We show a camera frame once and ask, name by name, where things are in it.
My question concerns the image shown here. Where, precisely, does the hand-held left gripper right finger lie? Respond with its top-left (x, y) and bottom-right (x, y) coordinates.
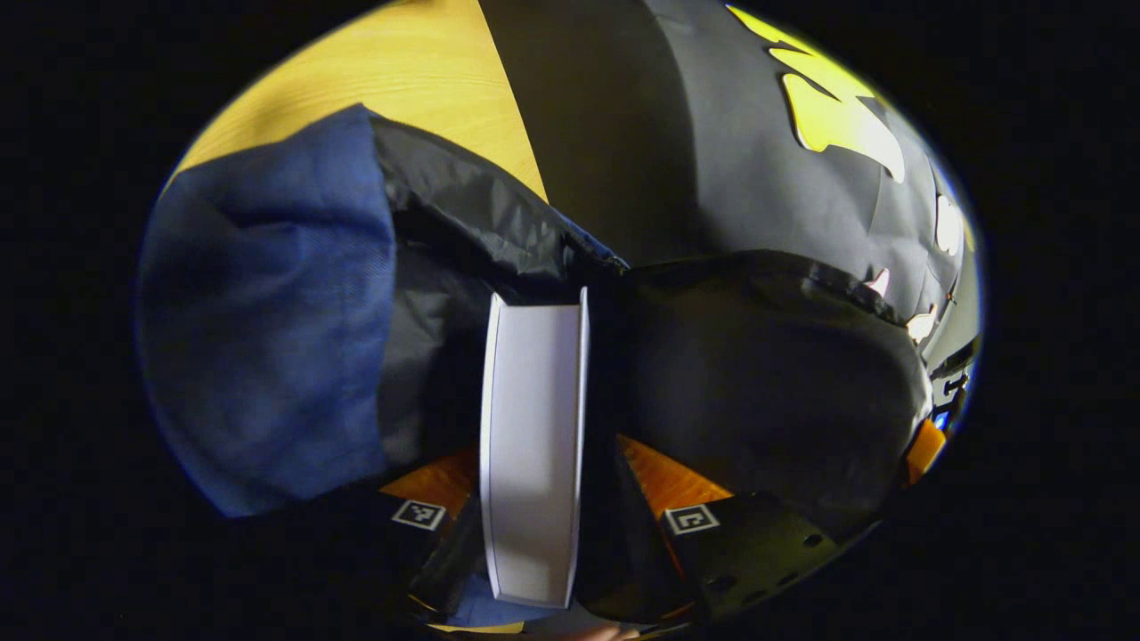
top-left (574, 434), bottom-right (844, 624)

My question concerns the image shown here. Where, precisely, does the black backdrop cloth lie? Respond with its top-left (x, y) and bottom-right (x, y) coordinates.
top-left (479, 0), bottom-right (985, 393)

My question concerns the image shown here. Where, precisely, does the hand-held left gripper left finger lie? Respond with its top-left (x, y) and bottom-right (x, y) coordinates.
top-left (294, 445), bottom-right (486, 624)

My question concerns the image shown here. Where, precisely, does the blue and black schoolbag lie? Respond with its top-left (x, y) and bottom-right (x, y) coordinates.
top-left (138, 105), bottom-right (936, 629)

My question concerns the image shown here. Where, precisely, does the white cover book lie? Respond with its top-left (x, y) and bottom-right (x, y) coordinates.
top-left (479, 287), bottom-right (590, 610)

